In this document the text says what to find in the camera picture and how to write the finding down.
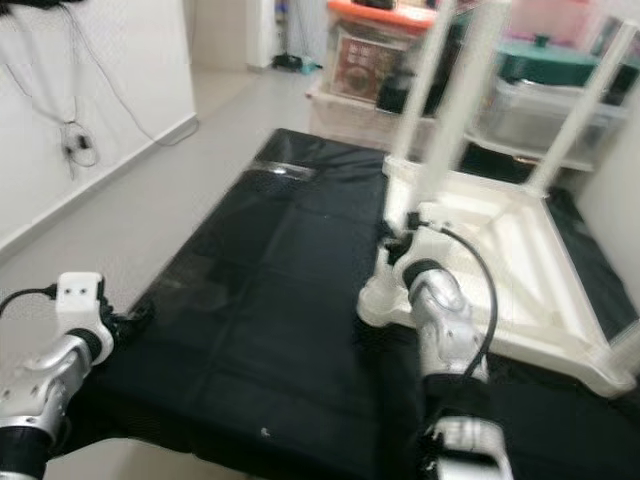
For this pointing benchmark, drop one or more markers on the white plastic children table top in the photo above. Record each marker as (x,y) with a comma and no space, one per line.
(540,290)

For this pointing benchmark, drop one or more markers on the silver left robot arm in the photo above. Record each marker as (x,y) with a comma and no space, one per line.
(50,385)

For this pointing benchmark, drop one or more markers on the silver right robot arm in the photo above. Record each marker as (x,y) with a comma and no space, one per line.
(445,330)

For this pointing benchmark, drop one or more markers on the black tablecloth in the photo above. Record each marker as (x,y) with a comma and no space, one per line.
(260,330)

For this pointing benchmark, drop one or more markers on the clear tape strip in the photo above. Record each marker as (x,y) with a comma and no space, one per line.
(285,170)

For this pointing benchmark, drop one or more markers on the black plastic bag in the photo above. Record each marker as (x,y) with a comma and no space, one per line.
(400,90)

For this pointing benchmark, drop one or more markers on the black power adapter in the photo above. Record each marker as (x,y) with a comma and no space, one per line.
(78,145)

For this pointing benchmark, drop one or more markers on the clear plastic storage bin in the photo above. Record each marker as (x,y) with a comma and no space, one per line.
(530,115)

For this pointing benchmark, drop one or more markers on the black floor mop head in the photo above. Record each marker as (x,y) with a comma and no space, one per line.
(287,63)

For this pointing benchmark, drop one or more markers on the green round pot lid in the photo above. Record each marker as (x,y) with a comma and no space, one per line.
(550,62)

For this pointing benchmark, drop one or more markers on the small black cloth bundle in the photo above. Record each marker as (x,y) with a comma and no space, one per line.
(380,4)

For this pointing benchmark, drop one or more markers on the pink plastic container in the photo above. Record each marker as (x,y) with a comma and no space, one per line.
(555,15)

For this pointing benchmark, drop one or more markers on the black wifi router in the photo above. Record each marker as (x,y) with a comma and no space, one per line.
(25,5)

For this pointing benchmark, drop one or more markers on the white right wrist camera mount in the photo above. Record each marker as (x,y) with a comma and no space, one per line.
(428,220)

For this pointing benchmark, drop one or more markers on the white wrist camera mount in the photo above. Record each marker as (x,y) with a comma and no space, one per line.
(82,292)
(428,220)

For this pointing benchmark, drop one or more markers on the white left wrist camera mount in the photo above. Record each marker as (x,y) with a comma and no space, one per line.
(82,292)

